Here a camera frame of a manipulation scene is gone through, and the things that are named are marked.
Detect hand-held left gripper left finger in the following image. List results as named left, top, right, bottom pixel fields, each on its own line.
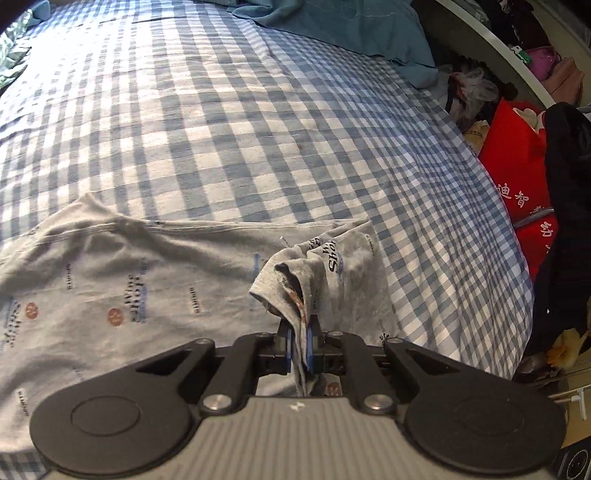
left=134, top=318, right=297, bottom=418

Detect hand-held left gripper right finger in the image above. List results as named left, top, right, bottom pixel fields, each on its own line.
left=305, top=315, right=462, bottom=416

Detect grey printed pants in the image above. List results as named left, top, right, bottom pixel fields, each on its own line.
left=0, top=191, right=400, bottom=464

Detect blue checked bed sheet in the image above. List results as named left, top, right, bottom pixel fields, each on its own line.
left=0, top=0, right=536, bottom=480

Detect yellow plush toy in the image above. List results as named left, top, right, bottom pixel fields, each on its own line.
left=547, top=329, right=588, bottom=369

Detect red printed bag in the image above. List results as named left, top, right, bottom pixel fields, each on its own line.
left=478, top=99, right=560, bottom=283

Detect black garment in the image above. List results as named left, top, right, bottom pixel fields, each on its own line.
left=524, top=102, right=591, bottom=366

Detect floral cloth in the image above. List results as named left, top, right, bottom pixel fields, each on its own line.
left=447, top=68, right=500, bottom=121

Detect blue star curtain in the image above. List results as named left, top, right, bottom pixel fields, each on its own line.
left=231, top=0, right=438, bottom=89

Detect white shelf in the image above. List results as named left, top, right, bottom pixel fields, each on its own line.
left=434, top=0, right=557, bottom=110

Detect peach bag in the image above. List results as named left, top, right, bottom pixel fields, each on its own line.
left=540, top=57, right=585, bottom=108

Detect pink bag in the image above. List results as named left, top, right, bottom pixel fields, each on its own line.
left=526, top=46, right=562, bottom=80

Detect green checked duvet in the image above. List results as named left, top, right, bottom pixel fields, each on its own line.
left=0, top=9, right=38, bottom=89

